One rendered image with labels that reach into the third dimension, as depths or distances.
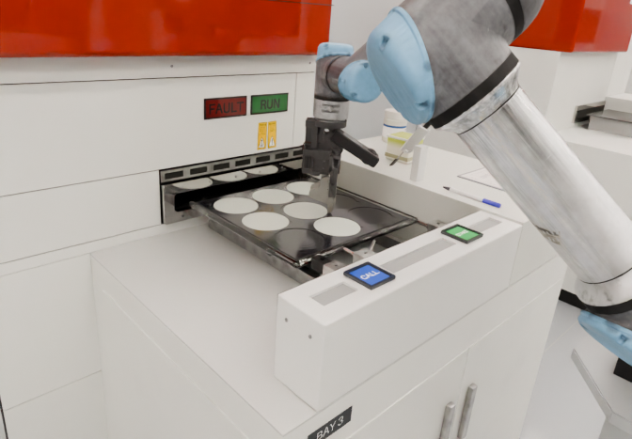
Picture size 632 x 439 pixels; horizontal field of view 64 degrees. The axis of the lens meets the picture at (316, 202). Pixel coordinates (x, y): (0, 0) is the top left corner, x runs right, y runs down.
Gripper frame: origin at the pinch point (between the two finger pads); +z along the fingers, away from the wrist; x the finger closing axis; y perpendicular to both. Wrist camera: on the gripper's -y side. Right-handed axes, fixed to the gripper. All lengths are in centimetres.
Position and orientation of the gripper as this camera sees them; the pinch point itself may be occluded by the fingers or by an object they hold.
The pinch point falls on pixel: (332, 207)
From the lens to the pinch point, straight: 114.5
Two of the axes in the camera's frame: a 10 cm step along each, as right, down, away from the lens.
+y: -9.9, -0.9, 0.5
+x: -0.8, 3.5, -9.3
